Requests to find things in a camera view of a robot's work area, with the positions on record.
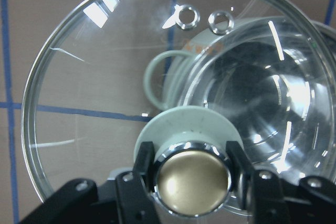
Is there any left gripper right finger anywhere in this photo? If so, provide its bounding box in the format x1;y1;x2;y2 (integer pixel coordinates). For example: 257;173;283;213
226;141;289;223

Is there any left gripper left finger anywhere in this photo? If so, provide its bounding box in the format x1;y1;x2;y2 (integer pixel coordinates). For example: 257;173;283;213
116;142;160;224

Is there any glass pot lid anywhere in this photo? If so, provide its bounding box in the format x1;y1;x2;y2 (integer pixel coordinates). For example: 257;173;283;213
22;0;335;223

